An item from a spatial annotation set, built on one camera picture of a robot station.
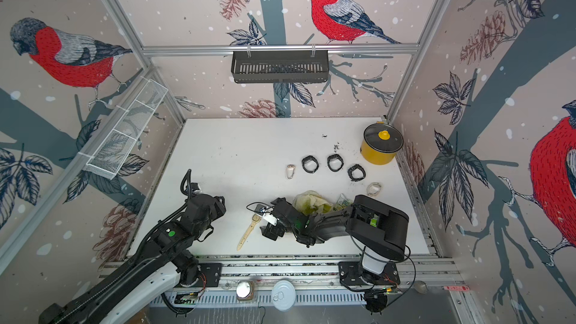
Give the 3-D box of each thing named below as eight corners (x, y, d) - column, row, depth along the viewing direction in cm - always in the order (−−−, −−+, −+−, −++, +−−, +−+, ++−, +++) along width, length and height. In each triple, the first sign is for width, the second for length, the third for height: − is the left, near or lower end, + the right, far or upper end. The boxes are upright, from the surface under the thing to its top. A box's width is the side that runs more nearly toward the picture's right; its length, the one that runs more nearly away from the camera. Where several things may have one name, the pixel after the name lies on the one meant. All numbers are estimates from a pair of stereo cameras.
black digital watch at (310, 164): (302, 172, 101) (302, 169, 99) (301, 159, 106) (301, 155, 104) (318, 172, 101) (319, 169, 99) (317, 159, 106) (318, 155, 103)
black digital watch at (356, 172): (352, 183, 98) (353, 179, 96) (345, 170, 102) (346, 167, 100) (365, 178, 100) (367, 174, 97) (358, 166, 104) (360, 163, 101)
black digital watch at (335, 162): (328, 171, 102) (329, 167, 99) (326, 158, 107) (327, 154, 104) (343, 171, 102) (344, 167, 99) (341, 158, 107) (342, 154, 104)
